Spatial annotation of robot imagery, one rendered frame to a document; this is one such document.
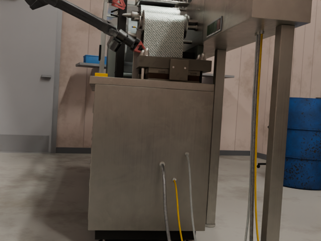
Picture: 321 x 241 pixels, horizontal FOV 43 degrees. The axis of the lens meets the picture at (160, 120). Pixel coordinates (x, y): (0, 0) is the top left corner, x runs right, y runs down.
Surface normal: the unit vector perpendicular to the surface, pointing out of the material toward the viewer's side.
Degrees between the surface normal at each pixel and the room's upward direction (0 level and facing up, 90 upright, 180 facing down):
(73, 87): 90
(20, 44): 90
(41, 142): 90
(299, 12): 90
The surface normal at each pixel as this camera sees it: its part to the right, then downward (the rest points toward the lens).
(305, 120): -0.33, 0.03
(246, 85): 0.32, 0.07
